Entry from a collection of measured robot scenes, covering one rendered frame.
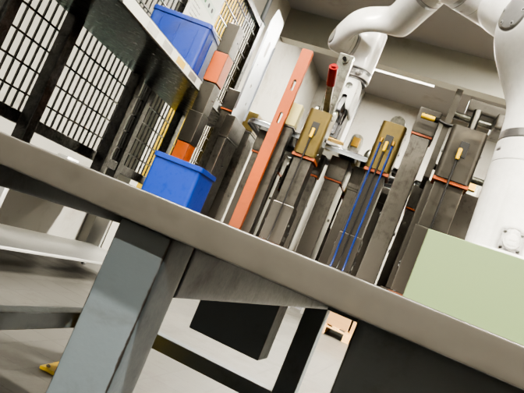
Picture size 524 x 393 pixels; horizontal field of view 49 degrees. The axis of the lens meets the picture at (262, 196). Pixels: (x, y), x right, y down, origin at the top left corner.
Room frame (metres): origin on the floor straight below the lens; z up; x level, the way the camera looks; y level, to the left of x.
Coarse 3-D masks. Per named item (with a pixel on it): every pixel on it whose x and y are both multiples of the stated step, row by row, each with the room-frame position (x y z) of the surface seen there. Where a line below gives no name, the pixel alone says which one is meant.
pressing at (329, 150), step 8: (256, 120) 1.48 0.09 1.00; (256, 128) 1.58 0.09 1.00; (264, 128) 1.55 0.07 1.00; (296, 136) 1.45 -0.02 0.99; (328, 144) 1.43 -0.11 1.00; (328, 152) 1.52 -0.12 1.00; (336, 152) 1.48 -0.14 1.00; (344, 152) 1.42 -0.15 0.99; (352, 152) 1.42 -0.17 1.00; (328, 160) 1.62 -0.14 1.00; (352, 160) 1.49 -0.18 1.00; (360, 160) 1.41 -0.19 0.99; (352, 168) 1.60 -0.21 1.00; (384, 184) 1.61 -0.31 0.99; (416, 184) 1.43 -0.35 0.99
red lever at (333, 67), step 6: (330, 66) 1.29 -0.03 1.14; (336, 66) 1.29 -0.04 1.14; (330, 72) 1.29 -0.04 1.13; (336, 72) 1.29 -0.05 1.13; (330, 78) 1.30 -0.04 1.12; (336, 78) 1.31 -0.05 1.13; (330, 84) 1.32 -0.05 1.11; (330, 90) 1.34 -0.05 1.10; (330, 96) 1.35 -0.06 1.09; (324, 102) 1.37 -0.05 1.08; (330, 102) 1.36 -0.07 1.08; (324, 108) 1.38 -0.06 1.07; (330, 108) 1.39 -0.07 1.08
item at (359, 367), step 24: (360, 336) 0.73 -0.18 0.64; (384, 336) 0.72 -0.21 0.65; (360, 360) 0.73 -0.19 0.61; (384, 360) 0.72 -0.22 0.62; (408, 360) 0.71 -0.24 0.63; (432, 360) 0.70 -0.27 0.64; (336, 384) 0.73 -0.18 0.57; (360, 384) 0.72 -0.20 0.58; (384, 384) 0.72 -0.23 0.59; (408, 384) 0.71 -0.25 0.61; (432, 384) 0.70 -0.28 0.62; (456, 384) 0.69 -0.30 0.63; (480, 384) 0.68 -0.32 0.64; (504, 384) 0.68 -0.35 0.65
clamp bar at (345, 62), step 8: (344, 56) 1.36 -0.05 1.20; (352, 56) 1.37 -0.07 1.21; (336, 64) 1.38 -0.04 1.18; (344, 64) 1.38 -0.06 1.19; (352, 64) 1.41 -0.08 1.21; (344, 72) 1.38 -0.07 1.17; (336, 80) 1.38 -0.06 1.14; (344, 80) 1.38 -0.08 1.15; (336, 88) 1.38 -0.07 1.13; (336, 96) 1.38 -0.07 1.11; (320, 104) 1.40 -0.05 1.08; (336, 104) 1.39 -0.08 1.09
